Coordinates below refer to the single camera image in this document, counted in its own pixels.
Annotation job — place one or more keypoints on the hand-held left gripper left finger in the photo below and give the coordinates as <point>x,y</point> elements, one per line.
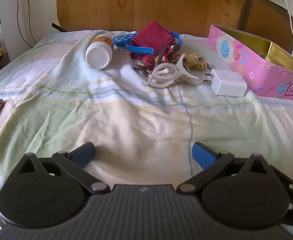
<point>82,153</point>

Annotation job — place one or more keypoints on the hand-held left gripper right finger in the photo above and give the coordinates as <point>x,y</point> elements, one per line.
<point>203,153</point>

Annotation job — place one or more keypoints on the white pill bottle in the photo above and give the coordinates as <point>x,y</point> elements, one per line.
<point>99,55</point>

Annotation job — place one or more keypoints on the pink biscuit tin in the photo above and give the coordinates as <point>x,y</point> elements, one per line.
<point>246,62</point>

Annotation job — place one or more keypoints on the magenta box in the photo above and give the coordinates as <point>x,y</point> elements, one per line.
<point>152,37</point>

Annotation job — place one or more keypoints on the white charger adapter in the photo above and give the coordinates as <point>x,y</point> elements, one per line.
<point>229,83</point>

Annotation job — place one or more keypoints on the white plastic clip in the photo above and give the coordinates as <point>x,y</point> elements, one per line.
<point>165,73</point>

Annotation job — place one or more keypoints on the dark metal keys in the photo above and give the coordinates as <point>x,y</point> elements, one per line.
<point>139,70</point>

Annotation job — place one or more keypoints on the black tape strip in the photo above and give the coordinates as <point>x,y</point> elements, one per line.
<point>59,27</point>

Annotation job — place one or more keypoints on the wooden headboard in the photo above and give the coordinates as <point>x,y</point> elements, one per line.
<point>149,2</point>

